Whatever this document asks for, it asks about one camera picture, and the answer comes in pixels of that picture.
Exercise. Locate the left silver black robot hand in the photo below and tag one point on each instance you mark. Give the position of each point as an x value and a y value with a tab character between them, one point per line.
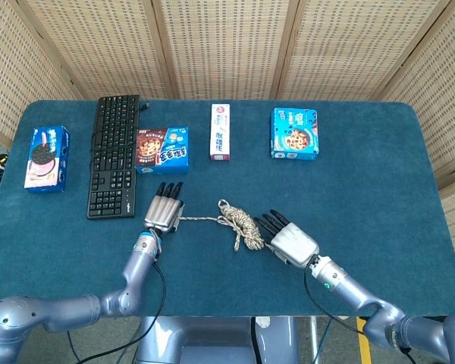
163	212

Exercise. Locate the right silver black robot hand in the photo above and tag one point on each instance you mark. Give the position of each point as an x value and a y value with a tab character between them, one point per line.
294	244

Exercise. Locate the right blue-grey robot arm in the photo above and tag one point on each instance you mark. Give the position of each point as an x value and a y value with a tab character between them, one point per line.
349	290

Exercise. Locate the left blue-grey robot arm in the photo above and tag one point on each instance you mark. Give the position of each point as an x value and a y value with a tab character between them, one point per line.
136	273

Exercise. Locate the blue brown chocolate cookie box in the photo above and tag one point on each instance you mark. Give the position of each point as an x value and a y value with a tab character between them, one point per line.
163	151

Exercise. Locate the black computer keyboard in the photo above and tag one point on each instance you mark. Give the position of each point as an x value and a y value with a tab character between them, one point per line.
112	151

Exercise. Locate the blue carpet table cloth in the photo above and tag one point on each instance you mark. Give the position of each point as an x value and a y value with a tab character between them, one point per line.
212	284

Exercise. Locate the white pink toothpaste box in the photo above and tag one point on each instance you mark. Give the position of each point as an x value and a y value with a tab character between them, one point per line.
220	132

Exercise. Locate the light blue cookie box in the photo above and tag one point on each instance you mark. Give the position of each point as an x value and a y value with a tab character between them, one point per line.
295	136

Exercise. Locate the blue-grey robot torso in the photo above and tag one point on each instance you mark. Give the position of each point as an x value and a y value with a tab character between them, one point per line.
212	341

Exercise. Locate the dark blue Oreo box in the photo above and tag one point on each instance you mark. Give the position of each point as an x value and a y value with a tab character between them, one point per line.
45	159

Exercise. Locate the woven wicker screen panel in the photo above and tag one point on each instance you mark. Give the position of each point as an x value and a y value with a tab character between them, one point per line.
15	76
110	49
227	49
440	95
349	49

